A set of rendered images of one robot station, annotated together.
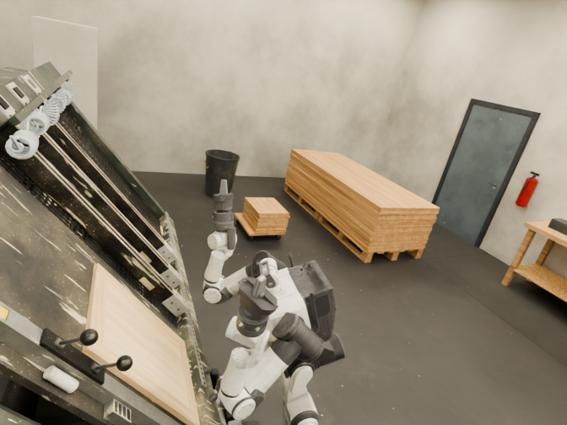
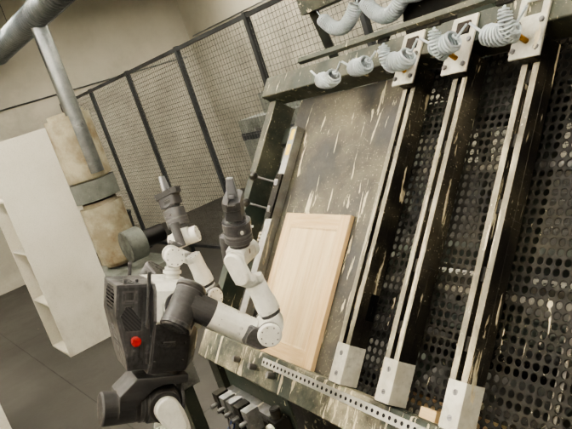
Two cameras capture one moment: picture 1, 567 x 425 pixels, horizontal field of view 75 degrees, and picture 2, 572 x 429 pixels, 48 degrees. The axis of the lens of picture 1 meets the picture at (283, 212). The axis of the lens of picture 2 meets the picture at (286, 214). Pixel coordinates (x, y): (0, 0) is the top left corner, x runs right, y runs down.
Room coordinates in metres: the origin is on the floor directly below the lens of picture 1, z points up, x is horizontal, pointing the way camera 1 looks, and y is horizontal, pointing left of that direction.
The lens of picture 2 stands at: (3.34, 0.29, 1.90)
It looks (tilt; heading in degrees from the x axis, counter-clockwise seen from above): 13 degrees down; 177
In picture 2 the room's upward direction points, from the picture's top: 18 degrees counter-clockwise
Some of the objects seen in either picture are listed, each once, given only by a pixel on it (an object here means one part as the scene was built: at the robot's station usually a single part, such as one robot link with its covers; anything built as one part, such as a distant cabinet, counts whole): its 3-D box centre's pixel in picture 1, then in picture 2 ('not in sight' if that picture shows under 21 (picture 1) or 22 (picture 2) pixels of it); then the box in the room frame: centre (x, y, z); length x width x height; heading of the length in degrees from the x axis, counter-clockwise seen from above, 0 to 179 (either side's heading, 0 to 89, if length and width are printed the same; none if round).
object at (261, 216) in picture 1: (260, 217); not in sight; (4.41, 0.28, 0.20); 0.61 x 0.51 x 0.40; 30
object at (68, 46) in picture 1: (69, 116); not in sight; (4.26, 2.73, 1.03); 0.60 x 0.58 x 2.05; 30
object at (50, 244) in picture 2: not in sight; (48, 243); (-2.83, -1.59, 1.03); 0.60 x 0.58 x 2.05; 30
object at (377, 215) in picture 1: (349, 197); not in sight; (5.47, -0.96, 0.39); 2.46 x 1.04 x 0.78; 30
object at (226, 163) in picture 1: (219, 174); not in sight; (5.43, 1.10, 0.33); 0.54 x 0.54 x 0.65
